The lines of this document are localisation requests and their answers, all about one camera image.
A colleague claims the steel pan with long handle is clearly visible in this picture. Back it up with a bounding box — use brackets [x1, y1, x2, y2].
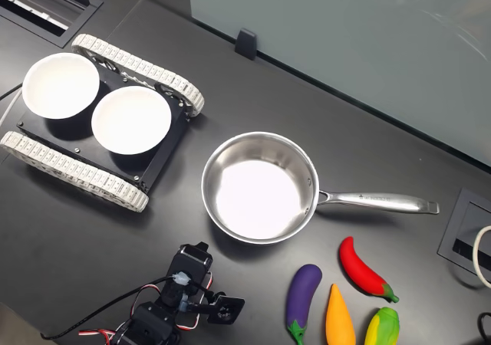
[200, 131, 440, 245]

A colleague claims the black table cable hatch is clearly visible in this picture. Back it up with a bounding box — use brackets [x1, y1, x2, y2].
[437, 186, 491, 278]
[0, 0, 104, 49]

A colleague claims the thick white cable loop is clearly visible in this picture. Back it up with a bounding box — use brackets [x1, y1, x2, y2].
[472, 225, 491, 289]

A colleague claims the white bowl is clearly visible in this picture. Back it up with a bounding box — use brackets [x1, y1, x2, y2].
[91, 85, 173, 156]
[21, 52, 101, 120]

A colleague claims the frosted glass partition panel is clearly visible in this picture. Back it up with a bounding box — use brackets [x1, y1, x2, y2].
[186, 0, 491, 168]

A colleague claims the thin black cable loop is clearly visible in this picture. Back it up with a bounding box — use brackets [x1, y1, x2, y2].
[476, 311, 491, 339]

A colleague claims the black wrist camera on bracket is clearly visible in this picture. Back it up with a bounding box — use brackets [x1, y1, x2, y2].
[197, 291, 246, 325]

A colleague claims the yellow green toy corn cob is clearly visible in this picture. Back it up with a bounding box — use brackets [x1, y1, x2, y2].
[363, 306, 400, 345]

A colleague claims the black partition clip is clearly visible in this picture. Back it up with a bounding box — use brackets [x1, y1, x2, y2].
[234, 28, 258, 61]

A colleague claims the thin white cable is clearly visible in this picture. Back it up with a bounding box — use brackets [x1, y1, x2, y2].
[0, 91, 20, 127]

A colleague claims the red toy chilli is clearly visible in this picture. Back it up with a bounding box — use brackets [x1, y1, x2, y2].
[338, 236, 400, 304]

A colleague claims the purple toy aubergine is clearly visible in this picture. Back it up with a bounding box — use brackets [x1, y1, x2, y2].
[285, 263, 323, 345]

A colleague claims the orange toy carrot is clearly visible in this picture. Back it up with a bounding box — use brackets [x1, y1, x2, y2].
[325, 283, 357, 345]

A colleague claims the red white black servo wire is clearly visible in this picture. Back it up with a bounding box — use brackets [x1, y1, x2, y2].
[78, 321, 127, 345]
[132, 270, 215, 330]

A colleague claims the small white-tracked black vehicle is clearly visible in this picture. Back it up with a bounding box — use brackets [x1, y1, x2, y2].
[0, 33, 206, 214]

